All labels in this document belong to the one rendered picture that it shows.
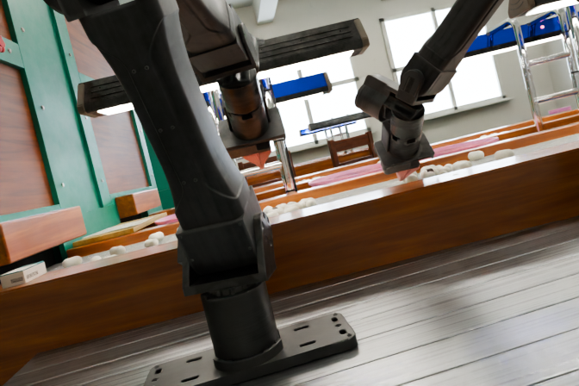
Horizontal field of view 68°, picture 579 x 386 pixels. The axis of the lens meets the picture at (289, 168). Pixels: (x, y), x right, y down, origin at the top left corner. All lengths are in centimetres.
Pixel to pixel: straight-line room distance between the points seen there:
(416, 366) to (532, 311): 13
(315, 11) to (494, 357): 618
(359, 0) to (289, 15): 102
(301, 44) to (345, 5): 562
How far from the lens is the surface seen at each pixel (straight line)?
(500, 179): 70
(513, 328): 43
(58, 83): 140
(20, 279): 76
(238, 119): 64
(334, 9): 650
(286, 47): 95
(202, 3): 49
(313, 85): 150
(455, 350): 40
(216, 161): 38
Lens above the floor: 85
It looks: 1 degrees down
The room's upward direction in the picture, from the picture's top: 14 degrees counter-clockwise
